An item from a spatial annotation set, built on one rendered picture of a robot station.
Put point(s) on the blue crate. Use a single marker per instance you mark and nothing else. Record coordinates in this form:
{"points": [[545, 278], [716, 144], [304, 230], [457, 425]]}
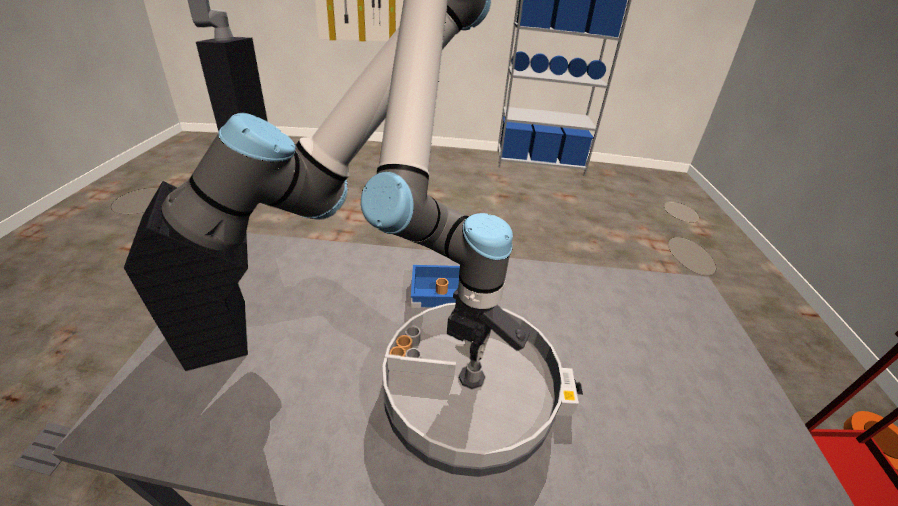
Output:
{"points": [[424, 285]]}

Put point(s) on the white round turntable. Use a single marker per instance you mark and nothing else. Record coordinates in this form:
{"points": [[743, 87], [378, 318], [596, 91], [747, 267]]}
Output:
{"points": [[512, 401]]}

